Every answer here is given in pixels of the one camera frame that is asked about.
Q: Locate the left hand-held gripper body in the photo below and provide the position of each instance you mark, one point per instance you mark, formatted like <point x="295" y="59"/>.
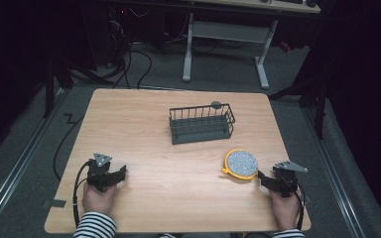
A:
<point x="100" y="169"/>

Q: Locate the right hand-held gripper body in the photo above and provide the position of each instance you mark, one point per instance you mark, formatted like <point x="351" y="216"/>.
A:
<point x="286" y="178"/>

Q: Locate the yellow round speckled scrubbing pad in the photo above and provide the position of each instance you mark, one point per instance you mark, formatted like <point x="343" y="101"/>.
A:
<point x="242" y="164"/>

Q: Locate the person's left hand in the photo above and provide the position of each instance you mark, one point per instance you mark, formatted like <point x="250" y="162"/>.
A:
<point x="98" y="200"/>

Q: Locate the person's right hand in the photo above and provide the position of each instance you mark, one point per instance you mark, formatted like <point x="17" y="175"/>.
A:
<point x="286" y="211"/>

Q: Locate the grey tape piece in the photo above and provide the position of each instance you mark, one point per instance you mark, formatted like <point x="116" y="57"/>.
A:
<point x="55" y="203"/>

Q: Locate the black metal stand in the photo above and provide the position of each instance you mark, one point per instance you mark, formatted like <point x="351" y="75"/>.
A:
<point x="311" y="92"/>
<point x="59" y="72"/>

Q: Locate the white-legged desk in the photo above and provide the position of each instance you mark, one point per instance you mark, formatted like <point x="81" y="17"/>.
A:
<point x="228" y="31"/>

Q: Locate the metal floor rail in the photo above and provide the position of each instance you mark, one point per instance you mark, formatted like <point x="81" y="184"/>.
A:
<point x="16" y="172"/>
<point x="334" y="172"/>

